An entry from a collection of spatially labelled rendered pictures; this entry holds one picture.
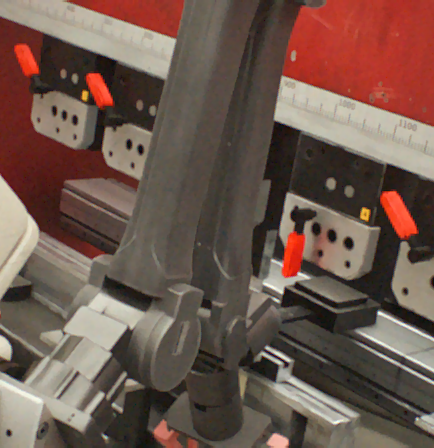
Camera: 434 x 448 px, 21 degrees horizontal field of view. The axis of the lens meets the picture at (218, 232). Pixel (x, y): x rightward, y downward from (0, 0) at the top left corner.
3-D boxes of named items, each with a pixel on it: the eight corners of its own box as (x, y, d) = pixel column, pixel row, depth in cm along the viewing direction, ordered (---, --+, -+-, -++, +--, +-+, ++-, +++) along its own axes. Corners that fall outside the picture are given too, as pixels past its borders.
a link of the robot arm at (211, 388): (170, 356, 122) (216, 375, 119) (207, 315, 126) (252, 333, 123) (178, 400, 126) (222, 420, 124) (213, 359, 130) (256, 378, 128)
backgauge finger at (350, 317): (214, 319, 183) (219, 289, 182) (323, 298, 201) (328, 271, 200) (267, 349, 175) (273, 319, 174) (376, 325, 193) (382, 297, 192)
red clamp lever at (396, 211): (383, 189, 142) (420, 259, 139) (404, 187, 145) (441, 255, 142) (374, 197, 143) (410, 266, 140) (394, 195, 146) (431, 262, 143)
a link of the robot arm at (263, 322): (155, 304, 120) (225, 332, 116) (217, 239, 127) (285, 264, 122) (169, 383, 127) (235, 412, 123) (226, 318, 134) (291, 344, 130)
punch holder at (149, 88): (100, 161, 188) (114, 60, 183) (140, 159, 194) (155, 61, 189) (159, 190, 178) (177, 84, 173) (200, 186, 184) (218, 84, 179)
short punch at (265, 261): (210, 268, 177) (220, 209, 174) (219, 267, 178) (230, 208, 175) (256, 293, 170) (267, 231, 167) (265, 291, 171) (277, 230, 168)
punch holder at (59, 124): (29, 127, 201) (41, 32, 196) (69, 126, 207) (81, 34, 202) (81, 152, 191) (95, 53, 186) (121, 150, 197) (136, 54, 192)
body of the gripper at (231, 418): (198, 395, 135) (191, 350, 130) (273, 429, 130) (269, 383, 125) (165, 433, 131) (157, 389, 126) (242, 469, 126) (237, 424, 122)
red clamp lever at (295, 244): (276, 276, 156) (290, 207, 153) (297, 272, 159) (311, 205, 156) (286, 280, 155) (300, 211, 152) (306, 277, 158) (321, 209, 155)
